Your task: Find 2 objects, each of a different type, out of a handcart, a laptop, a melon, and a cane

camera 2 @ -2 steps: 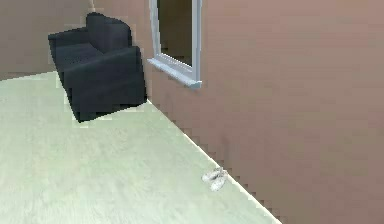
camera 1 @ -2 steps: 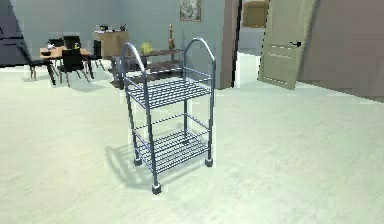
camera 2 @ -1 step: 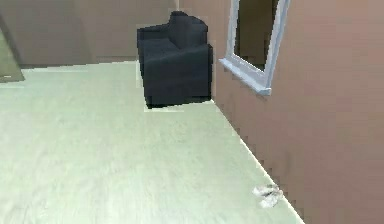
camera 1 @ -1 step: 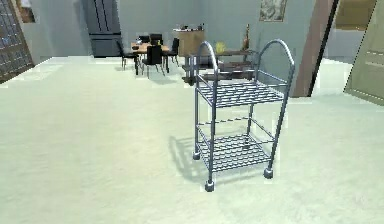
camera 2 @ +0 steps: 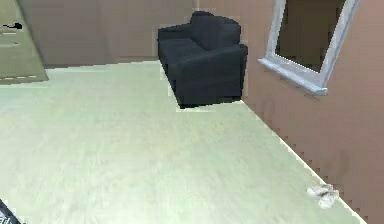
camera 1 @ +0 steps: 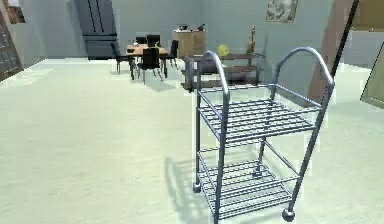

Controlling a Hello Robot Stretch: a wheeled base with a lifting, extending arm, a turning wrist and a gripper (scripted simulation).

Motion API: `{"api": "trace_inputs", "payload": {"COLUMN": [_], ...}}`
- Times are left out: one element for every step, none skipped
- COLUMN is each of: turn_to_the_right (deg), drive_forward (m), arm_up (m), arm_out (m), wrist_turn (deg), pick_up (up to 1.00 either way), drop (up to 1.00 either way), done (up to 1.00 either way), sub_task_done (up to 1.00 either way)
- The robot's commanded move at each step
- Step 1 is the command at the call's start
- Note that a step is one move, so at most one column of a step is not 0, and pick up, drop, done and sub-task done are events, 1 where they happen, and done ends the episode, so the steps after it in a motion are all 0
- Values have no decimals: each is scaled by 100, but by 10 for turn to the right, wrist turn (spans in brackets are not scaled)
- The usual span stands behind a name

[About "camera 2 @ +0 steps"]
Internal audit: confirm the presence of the white framed window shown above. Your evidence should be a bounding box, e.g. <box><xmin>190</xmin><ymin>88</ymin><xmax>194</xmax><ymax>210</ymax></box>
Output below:
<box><xmin>257</xmin><ymin>0</ymin><xmax>362</xmax><ymax>97</ymax></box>

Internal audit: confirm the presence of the dark grey striped object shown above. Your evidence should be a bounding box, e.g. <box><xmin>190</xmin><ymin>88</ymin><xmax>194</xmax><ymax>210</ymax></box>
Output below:
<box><xmin>0</xmin><ymin>198</ymin><xmax>24</xmax><ymax>224</ymax></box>

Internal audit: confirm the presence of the black door handle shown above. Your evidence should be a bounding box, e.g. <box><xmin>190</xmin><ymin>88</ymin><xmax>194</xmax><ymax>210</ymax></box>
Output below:
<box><xmin>2</xmin><ymin>22</ymin><xmax>24</xmax><ymax>31</ymax></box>

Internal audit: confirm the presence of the dark blue sofa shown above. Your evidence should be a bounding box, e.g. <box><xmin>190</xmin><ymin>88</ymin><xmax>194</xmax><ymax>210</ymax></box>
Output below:
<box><xmin>157</xmin><ymin>10</ymin><xmax>249</xmax><ymax>110</ymax></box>

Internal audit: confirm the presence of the white crumpled cloth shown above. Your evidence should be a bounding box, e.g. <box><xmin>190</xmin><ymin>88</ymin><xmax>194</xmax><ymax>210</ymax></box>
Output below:
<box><xmin>306</xmin><ymin>183</ymin><xmax>340</xmax><ymax>210</ymax></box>

